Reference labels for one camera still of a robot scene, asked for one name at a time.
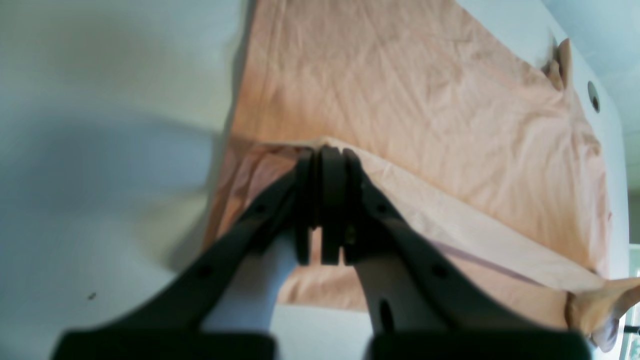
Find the peach pink T-shirt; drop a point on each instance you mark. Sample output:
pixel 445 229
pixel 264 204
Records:
pixel 489 156

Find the right black table grommet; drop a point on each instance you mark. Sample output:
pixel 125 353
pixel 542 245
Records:
pixel 594 99

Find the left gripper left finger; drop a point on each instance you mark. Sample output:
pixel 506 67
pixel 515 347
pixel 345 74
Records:
pixel 222 306

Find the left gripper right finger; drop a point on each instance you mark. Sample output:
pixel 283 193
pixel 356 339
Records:
pixel 421 306

